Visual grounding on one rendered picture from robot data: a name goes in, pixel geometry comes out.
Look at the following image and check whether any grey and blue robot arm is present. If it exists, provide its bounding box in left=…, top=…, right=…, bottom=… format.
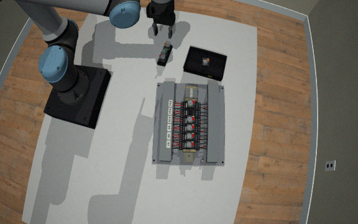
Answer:
left=15, top=0, right=141, bottom=105

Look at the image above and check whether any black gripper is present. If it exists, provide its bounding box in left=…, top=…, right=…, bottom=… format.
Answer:
left=146, top=0, right=175, bottom=39

